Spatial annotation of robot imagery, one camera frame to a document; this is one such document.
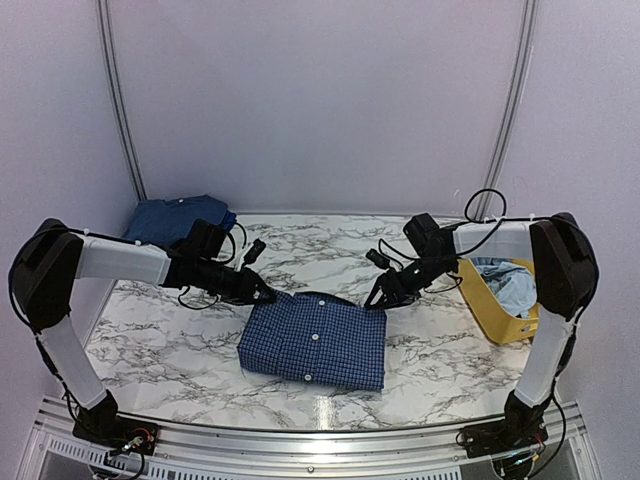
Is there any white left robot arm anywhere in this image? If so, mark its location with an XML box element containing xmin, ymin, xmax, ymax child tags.
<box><xmin>7</xmin><ymin>218</ymin><xmax>276</xmax><ymax>445</ymax></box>

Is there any left aluminium wall post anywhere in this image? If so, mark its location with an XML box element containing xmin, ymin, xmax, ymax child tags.
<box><xmin>95</xmin><ymin>0</ymin><xmax>147</xmax><ymax>201</ymax></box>

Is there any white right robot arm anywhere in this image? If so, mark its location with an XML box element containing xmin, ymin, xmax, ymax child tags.
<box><xmin>364</xmin><ymin>212</ymin><xmax>599</xmax><ymax>448</ymax></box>

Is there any right aluminium wall post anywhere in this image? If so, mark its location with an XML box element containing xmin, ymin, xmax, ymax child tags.
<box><xmin>483</xmin><ymin>0</ymin><xmax>539</xmax><ymax>189</ymax></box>

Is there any aluminium wall post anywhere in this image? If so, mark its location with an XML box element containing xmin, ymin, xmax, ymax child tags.
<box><xmin>483</xmin><ymin>0</ymin><xmax>539</xmax><ymax>189</ymax></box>
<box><xmin>95</xmin><ymin>0</ymin><xmax>147</xmax><ymax>201</ymax></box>

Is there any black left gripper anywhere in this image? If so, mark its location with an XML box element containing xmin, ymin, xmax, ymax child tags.
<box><xmin>195</xmin><ymin>258</ymin><xmax>277</xmax><ymax>305</ymax></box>

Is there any blue plaid button shirt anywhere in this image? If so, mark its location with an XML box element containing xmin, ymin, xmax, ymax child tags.
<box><xmin>237</xmin><ymin>292</ymin><xmax>387</xmax><ymax>392</ymax></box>

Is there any aluminium front rail frame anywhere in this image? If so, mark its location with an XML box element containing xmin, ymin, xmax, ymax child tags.
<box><xmin>17</xmin><ymin>397</ymin><xmax>602</xmax><ymax>479</ymax></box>

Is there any yellow plastic laundry basket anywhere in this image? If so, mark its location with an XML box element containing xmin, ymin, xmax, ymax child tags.
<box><xmin>459</xmin><ymin>258</ymin><xmax>539</xmax><ymax>345</ymax></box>

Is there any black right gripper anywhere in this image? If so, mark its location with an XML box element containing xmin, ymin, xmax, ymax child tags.
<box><xmin>364</xmin><ymin>253</ymin><xmax>453</xmax><ymax>310</ymax></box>

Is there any folded dark blue t-shirt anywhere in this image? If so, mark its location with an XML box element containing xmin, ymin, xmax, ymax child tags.
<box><xmin>123</xmin><ymin>195</ymin><xmax>232</xmax><ymax>246</ymax></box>

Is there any light blue crumpled garment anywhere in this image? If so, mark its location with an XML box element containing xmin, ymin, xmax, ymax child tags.
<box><xmin>472</xmin><ymin>257</ymin><xmax>537</xmax><ymax>319</ymax></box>

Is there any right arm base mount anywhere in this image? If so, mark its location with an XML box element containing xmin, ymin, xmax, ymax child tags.
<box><xmin>455</xmin><ymin>420</ymin><xmax>548</xmax><ymax>458</ymax></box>

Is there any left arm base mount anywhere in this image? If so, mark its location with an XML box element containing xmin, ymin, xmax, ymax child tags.
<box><xmin>72</xmin><ymin>418</ymin><xmax>159</xmax><ymax>455</ymax></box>

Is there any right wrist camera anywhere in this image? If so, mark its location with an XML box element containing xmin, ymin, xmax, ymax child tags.
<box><xmin>366</xmin><ymin>249</ymin><xmax>391</xmax><ymax>270</ymax></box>

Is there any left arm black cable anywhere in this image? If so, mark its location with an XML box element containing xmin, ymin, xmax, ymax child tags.
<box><xmin>177</xmin><ymin>222</ymin><xmax>249</xmax><ymax>311</ymax></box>

